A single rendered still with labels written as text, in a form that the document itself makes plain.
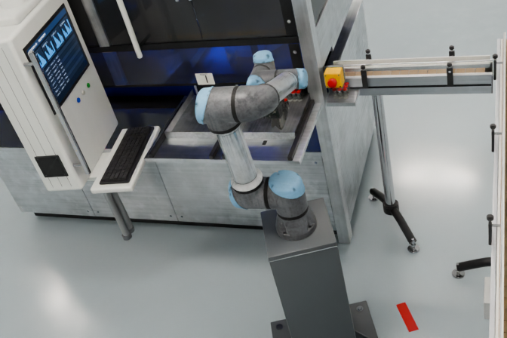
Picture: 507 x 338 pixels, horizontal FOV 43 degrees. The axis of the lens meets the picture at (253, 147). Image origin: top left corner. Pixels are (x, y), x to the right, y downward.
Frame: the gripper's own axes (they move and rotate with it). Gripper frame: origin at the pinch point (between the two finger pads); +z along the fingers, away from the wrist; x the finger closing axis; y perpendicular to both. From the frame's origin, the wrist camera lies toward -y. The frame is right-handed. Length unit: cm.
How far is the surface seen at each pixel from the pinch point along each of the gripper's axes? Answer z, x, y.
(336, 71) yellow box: -9.8, 19.8, -25.0
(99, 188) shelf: 13, -78, 28
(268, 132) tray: 1.8, -5.3, 2.2
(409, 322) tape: 93, 47, 21
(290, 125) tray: 5.1, 1.1, -6.9
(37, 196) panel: 70, -174, -24
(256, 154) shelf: 5.3, -8.4, 12.4
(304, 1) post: -43, 12, -24
